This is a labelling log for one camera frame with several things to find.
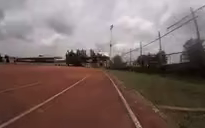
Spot floodlight pole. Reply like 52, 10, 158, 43
108, 23, 115, 62

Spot clump of dark trees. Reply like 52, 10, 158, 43
65, 48, 110, 68

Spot long low building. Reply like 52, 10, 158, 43
15, 54, 67, 65

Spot dark hedge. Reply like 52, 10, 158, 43
123, 59, 205, 80

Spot trees behind fence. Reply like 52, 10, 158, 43
110, 37, 205, 69

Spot pale concrete kerb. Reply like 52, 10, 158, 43
156, 104, 205, 113

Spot tall net fence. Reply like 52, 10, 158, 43
123, 0, 205, 73

